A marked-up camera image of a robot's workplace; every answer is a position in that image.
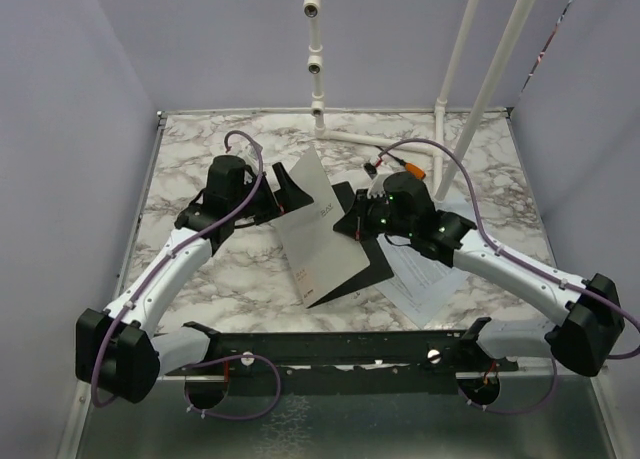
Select white pvc pipe frame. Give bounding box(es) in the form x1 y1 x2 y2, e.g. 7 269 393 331
302 0 546 200

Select orange handled screwdriver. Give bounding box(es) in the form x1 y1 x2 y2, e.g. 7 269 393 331
390 154 426 181

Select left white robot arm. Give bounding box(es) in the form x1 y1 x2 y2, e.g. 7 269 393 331
75 155 313 403

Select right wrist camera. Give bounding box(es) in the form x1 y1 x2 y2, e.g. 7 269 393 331
363 162 393 199

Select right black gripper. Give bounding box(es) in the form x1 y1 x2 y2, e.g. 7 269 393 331
333 188 416 242

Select grey black folder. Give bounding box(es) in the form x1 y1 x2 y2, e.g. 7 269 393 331
272 147 393 308

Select black mounting rail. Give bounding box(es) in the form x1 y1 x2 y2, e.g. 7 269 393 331
180 330 518 396

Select printed paper sheet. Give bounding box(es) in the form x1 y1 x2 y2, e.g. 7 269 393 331
377 235 469 284
375 273 467 328

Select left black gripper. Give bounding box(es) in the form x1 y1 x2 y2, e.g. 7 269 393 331
230 163 313 225

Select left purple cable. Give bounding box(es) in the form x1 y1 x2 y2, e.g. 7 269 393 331
89 131 284 421

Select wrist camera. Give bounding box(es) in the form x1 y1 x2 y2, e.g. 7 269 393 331
363 162 393 199
240 145 263 175

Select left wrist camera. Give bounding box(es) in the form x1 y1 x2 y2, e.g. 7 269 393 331
240 145 263 175

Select aluminium frame rail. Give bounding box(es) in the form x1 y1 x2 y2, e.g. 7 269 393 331
62 361 614 458

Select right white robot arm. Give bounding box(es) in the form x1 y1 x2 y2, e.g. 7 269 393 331
334 172 624 377

